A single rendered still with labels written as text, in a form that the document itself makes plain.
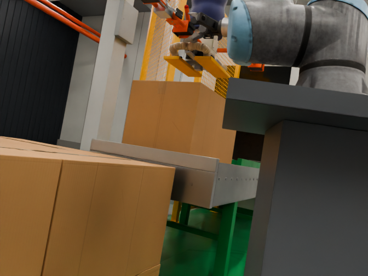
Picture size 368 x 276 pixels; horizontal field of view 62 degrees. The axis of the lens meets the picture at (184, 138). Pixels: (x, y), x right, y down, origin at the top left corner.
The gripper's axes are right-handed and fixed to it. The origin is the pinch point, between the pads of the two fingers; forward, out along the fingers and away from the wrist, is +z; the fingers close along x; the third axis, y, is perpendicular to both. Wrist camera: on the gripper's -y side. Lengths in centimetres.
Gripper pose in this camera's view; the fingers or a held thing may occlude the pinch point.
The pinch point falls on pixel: (184, 27)
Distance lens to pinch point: 165.8
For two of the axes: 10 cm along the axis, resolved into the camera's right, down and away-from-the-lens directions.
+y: 4.2, 1.2, 9.0
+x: 1.6, -9.8, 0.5
